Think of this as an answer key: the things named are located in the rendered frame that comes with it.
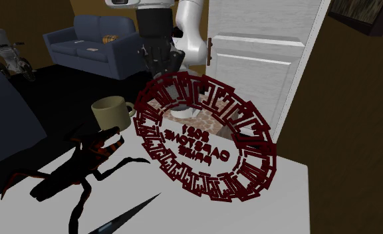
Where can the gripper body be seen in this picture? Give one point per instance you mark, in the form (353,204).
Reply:
(155,26)

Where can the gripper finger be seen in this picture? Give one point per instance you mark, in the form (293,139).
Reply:
(175,61)
(152,63)

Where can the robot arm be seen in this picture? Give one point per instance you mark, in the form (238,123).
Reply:
(191,39)

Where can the blue sofa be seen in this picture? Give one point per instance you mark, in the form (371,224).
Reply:
(91,51)

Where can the olive green mug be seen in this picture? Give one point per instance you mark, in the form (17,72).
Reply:
(110,113)

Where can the white panel door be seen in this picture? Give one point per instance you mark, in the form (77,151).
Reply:
(259,64)

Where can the black orange insect figure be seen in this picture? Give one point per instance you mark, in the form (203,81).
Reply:
(71,171)

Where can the white motor scooter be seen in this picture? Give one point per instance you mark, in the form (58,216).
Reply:
(6,51)

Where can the black pointed knife blade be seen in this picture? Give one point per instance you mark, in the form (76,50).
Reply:
(126,215)

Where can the dark blue armchair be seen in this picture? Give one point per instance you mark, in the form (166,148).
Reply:
(6,123)

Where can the dark framed wall picture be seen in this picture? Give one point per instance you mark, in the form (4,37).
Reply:
(366,16)

